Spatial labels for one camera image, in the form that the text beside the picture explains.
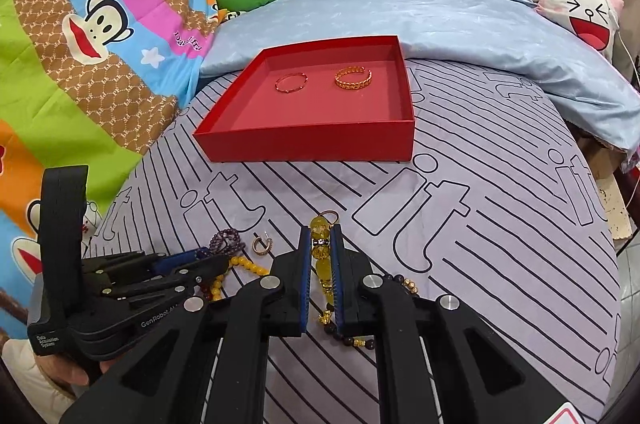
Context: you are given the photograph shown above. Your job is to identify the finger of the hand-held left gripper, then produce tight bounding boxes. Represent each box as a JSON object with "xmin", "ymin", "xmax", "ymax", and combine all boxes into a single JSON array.
[
  {"xmin": 104, "ymin": 255, "xmax": 231, "ymax": 308},
  {"xmin": 82, "ymin": 249, "xmax": 210, "ymax": 278}
]

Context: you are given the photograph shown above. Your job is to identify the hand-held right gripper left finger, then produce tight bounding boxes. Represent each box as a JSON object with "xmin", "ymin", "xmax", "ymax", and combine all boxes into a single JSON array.
[{"xmin": 60, "ymin": 225, "xmax": 313, "ymax": 424}]

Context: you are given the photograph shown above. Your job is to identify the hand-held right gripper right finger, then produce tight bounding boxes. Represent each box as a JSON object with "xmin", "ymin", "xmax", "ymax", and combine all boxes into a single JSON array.
[{"xmin": 330, "ymin": 224, "xmax": 566, "ymax": 424}]

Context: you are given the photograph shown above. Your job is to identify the translucent yellow bead bracelet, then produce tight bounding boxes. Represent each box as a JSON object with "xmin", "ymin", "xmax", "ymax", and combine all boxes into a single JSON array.
[{"xmin": 309, "ymin": 213, "xmax": 342, "ymax": 327}]

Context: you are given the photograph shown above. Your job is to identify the purple bead bracelet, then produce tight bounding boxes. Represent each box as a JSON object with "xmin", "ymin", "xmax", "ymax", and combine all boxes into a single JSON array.
[{"xmin": 208, "ymin": 228, "xmax": 246, "ymax": 255}]

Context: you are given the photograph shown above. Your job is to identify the dark and gold bead bracelet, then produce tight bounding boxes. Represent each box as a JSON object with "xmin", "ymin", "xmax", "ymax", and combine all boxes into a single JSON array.
[{"xmin": 315, "ymin": 273, "xmax": 422, "ymax": 353}]

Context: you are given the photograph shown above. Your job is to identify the orange bead bracelet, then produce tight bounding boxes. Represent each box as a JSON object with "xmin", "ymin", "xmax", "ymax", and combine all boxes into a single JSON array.
[{"xmin": 207, "ymin": 254, "xmax": 271, "ymax": 303}]

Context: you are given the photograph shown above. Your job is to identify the red cardboard box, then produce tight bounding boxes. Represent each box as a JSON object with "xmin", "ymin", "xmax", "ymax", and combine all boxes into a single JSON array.
[{"xmin": 193, "ymin": 35, "xmax": 416, "ymax": 163}]

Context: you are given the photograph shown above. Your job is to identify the thin rose gold bangle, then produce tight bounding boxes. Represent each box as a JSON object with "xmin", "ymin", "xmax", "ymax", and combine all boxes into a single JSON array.
[{"xmin": 274, "ymin": 73, "xmax": 307, "ymax": 96}]

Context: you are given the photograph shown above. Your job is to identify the gold chain bangle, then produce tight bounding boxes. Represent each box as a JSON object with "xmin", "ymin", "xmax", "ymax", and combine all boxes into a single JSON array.
[{"xmin": 333, "ymin": 65, "xmax": 375, "ymax": 92}]

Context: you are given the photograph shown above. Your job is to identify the person's left forearm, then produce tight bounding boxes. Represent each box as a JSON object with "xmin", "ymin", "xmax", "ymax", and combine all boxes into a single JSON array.
[{"xmin": 0, "ymin": 338, "xmax": 68, "ymax": 411}]

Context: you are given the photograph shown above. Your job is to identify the person's left hand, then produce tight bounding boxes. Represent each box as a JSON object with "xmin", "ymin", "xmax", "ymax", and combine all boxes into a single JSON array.
[{"xmin": 47, "ymin": 350, "xmax": 110, "ymax": 389}]

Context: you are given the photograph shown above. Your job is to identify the cartoon monkey blanket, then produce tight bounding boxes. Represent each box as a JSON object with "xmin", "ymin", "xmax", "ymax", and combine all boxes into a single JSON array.
[{"xmin": 0, "ymin": 0, "xmax": 222, "ymax": 347}]

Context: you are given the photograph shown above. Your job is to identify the grey striped bed sheet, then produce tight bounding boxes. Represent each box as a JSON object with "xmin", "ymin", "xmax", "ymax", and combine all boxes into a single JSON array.
[{"xmin": 84, "ymin": 53, "xmax": 624, "ymax": 424}]

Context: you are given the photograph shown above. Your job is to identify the red bordered white card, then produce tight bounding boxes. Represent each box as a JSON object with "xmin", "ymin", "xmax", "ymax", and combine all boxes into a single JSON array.
[{"xmin": 542, "ymin": 401, "xmax": 595, "ymax": 424}]

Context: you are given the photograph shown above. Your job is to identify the light blue quilt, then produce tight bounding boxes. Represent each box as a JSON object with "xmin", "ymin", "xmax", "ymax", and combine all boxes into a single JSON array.
[{"xmin": 200, "ymin": 0, "xmax": 640, "ymax": 166}]

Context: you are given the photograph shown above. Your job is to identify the pink cartoon rabbit pillow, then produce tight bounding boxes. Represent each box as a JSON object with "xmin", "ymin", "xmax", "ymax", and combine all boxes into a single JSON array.
[{"xmin": 534, "ymin": 0, "xmax": 626, "ymax": 61}]

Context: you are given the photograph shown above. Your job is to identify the wooden bed frame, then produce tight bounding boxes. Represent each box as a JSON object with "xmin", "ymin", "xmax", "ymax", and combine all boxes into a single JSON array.
[{"xmin": 580, "ymin": 138, "xmax": 632, "ymax": 241}]

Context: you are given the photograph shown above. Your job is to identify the white cable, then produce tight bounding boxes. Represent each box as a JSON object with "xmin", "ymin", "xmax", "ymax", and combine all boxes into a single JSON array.
[{"xmin": 580, "ymin": 0, "xmax": 640, "ymax": 78}]

